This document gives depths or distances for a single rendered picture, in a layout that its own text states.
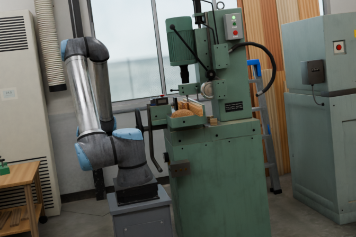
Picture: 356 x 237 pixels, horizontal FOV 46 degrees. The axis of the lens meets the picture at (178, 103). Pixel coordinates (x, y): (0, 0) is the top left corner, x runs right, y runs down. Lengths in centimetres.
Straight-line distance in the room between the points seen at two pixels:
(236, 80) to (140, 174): 97
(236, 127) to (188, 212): 61
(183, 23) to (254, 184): 112
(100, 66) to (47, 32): 152
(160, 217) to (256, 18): 262
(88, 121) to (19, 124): 171
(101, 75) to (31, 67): 139
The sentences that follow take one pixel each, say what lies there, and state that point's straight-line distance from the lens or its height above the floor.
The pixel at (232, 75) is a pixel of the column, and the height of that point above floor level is 109.
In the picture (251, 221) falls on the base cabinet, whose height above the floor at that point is 15.
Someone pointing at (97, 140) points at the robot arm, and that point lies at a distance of 214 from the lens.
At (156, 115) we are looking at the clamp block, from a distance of 270.
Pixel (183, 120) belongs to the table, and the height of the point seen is 88.
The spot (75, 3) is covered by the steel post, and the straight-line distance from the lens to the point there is 403.
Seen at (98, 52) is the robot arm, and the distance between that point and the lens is 239.
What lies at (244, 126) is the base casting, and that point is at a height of 77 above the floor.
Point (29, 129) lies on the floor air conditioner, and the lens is 383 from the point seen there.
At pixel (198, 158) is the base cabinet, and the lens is 266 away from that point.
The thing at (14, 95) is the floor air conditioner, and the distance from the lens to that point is 382.
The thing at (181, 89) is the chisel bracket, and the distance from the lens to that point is 277.
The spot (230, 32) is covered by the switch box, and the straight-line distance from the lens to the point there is 270.
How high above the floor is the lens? 124
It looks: 6 degrees down
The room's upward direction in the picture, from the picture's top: 7 degrees counter-clockwise
